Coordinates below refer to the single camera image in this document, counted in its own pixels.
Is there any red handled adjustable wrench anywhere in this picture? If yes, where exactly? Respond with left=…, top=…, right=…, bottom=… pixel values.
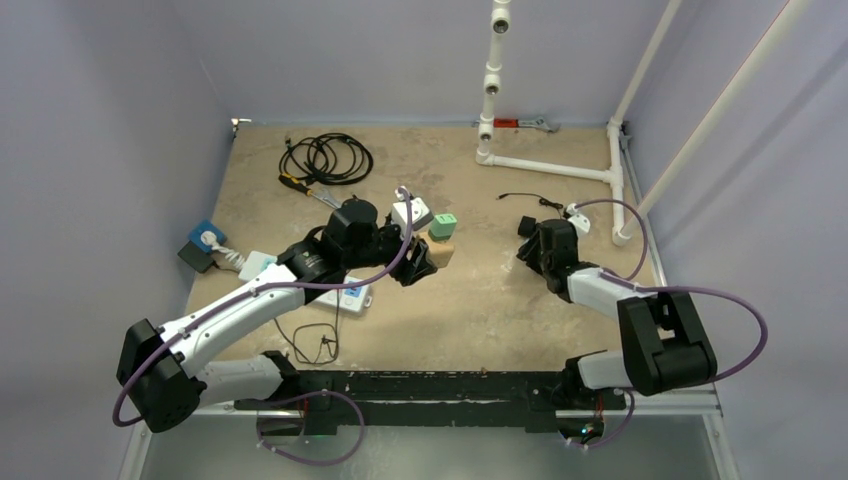
left=493, top=116, right=560, bottom=133

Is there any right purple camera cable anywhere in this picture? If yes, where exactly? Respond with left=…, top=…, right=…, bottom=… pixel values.
left=572, top=198, right=770, bottom=384

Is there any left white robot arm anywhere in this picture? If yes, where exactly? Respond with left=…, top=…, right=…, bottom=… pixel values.
left=112, top=187, right=438, bottom=433

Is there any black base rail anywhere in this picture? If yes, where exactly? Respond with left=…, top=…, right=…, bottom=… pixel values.
left=234, top=370, right=627, bottom=436

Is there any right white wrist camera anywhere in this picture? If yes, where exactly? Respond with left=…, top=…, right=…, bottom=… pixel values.
left=564, top=203, right=591, bottom=238

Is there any blue wall socket box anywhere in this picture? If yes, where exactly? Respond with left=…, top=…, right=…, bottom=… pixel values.
left=187, top=219, right=227, bottom=254

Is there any beige dragon cube socket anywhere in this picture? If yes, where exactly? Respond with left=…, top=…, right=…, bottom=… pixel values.
left=426, top=240, right=455, bottom=269

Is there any white colourful power strip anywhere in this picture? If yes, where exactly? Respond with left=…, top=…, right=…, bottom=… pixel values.
left=234, top=250, right=373, bottom=316

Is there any black plug adapter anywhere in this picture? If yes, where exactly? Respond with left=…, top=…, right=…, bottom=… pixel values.
left=496, top=192, right=565, bottom=238

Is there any thin black adapter cable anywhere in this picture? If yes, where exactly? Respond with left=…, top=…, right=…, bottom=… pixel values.
left=274, top=307, right=342, bottom=367

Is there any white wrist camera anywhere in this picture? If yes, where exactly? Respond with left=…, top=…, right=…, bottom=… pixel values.
left=389, top=197, right=434, bottom=232
left=564, top=203, right=591, bottom=238

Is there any yellow handled screwdriver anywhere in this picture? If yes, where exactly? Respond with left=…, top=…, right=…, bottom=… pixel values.
left=278, top=173, right=313, bottom=196

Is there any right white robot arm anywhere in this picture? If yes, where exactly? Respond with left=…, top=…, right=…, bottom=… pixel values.
left=517, top=217, right=718, bottom=407

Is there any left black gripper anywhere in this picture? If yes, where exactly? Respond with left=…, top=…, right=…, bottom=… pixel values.
left=343, top=215, right=436, bottom=284

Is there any white PVC pipe frame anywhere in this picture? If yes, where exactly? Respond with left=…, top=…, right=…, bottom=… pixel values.
left=474, top=0, right=813, bottom=248

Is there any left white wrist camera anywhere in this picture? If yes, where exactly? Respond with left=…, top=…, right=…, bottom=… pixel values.
left=389, top=197, right=434, bottom=232

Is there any silver open-end wrench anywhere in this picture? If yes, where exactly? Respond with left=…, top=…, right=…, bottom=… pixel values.
left=311, top=189, right=342, bottom=209

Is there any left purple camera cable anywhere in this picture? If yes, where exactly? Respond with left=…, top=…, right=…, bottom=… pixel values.
left=111, top=187, right=415, bottom=429

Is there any purple camera cable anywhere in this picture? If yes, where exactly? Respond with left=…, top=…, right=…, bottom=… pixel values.
left=572, top=198, right=770, bottom=384
left=111, top=187, right=415, bottom=429

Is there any coiled black cable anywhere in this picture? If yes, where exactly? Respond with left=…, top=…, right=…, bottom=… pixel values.
left=278, top=133, right=375, bottom=187

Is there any white coiled strip cord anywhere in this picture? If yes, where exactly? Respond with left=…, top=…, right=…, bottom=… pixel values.
left=207, top=233, right=250, bottom=266

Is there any green plug adapter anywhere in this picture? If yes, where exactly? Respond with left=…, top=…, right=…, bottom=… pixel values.
left=428, top=213, right=458, bottom=242

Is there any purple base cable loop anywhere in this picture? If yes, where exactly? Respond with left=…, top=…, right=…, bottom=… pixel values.
left=255, top=387, right=366, bottom=466

